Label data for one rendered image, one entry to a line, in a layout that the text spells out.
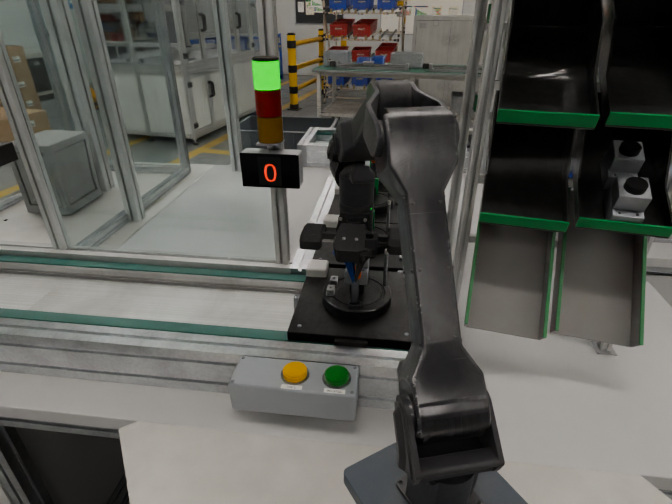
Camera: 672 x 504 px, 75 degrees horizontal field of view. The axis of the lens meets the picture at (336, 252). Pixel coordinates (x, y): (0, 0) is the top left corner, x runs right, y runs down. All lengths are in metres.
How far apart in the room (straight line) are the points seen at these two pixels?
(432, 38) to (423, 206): 7.62
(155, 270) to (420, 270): 0.82
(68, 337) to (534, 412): 0.86
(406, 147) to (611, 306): 0.59
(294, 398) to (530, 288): 0.46
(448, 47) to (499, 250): 7.21
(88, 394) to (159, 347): 0.18
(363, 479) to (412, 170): 0.32
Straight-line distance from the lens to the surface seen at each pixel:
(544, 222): 0.76
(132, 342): 0.90
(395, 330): 0.84
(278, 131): 0.91
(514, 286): 0.87
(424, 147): 0.43
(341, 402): 0.75
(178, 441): 0.85
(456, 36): 7.99
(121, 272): 1.19
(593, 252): 0.94
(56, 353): 1.01
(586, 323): 0.90
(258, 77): 0.89
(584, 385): 1.01
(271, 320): 0.96
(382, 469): 0.53
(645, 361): 1.13
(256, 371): 0.78
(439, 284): 0.42
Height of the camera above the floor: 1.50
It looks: 29 degrees down
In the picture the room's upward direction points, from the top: straight up
